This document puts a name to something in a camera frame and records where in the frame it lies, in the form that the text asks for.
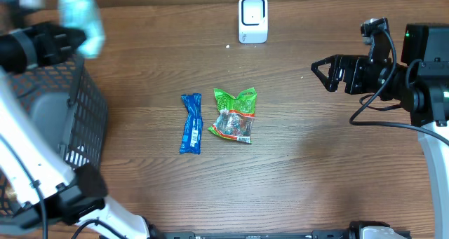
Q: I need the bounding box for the light blue tissue pack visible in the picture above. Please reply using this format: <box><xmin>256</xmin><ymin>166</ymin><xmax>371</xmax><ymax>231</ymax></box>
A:
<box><xmin>58</xmin><ymin>0</ymin><xmax>106</xmax><ymax>59</ymax></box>

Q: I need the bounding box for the green snack bag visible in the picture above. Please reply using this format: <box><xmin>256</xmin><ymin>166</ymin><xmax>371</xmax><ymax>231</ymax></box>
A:
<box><xmin>208</xmin><ymin>88</ymin><xmax>257</xmax><ymax>144</ymax></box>

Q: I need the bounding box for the blue snack wrapper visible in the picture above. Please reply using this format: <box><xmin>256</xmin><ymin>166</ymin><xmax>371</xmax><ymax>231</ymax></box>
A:
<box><xmin>180</xmin><ymin>93</ymin><xmax>203</xmax><ymax>154</ymax></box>

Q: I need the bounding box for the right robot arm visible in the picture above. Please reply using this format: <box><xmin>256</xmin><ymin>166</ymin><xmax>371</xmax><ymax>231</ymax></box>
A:
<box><xmin>311</xmin><ymin>18</ymin><xmax>448</xmax><ymax>238</ymax></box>

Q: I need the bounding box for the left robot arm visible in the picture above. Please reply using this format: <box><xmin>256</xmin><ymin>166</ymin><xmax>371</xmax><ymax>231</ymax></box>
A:
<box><xmin>1</xmin><ymin>22</ymin><xmax>160</xmax><ymax>238</ymax></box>

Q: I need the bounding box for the white barcode scanner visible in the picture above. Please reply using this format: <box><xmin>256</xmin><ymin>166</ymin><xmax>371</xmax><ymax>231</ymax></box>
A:
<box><xmin>238</xmin><ymin>0</ymin><xmax>269</xmax><ymax>44</ymax></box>

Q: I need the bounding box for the grey plastic basket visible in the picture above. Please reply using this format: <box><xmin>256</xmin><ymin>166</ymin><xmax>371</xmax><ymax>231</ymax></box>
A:
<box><xmin>1</xmin><ymin>57</ymin><xmax>108</xmax><ymax>235</ymax></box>

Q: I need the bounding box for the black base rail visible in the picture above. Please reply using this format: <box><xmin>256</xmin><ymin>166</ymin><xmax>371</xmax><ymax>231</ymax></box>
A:
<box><xmin>147</xmin><ymin>220</ymin><xmax>413</xmax><ymax>239</ymax></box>

